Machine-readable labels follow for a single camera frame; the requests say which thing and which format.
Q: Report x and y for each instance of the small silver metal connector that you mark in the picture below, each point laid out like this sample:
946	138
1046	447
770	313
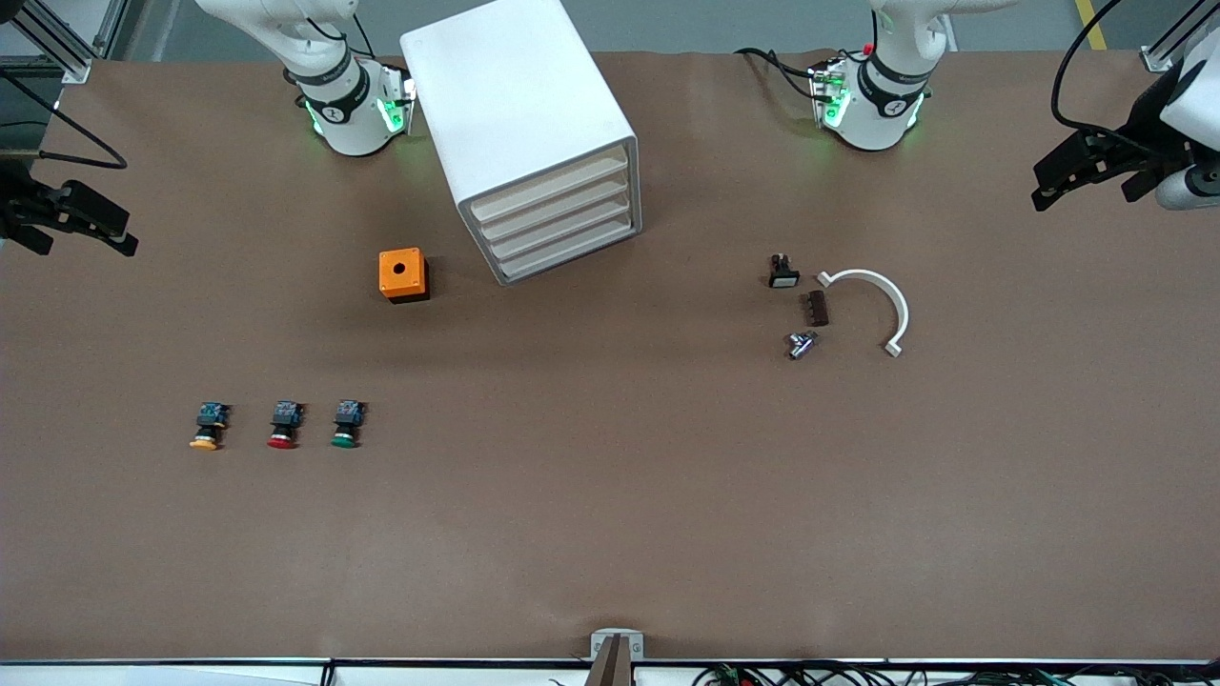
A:
802	345

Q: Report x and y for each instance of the red push button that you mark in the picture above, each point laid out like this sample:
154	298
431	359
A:
284	424

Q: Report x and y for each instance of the black white-capped switch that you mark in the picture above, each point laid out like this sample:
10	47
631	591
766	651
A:
783	276

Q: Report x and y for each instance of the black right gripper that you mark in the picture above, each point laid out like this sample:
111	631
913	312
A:
21	204

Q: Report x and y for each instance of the white table edge rail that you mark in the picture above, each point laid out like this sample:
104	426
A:
191	675

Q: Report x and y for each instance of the white drawer cabinet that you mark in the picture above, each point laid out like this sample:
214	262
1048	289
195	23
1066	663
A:
515	86

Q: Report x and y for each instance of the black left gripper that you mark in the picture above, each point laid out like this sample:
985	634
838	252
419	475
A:
1146	127

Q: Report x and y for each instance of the white drawer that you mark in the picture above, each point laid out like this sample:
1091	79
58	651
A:
548	188
564	226
570	245
558	208

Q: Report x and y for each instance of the white curved bracket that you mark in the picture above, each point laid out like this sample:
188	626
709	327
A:
899	307

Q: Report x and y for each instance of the orange button box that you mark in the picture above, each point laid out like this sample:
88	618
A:
396	276

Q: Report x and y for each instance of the yellow push button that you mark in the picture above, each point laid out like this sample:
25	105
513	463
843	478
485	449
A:
208	424

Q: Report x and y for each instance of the brown terminal block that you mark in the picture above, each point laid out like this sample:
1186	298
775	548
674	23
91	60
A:
818	309

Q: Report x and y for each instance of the green push button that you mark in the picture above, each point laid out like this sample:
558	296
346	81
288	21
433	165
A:
347	422

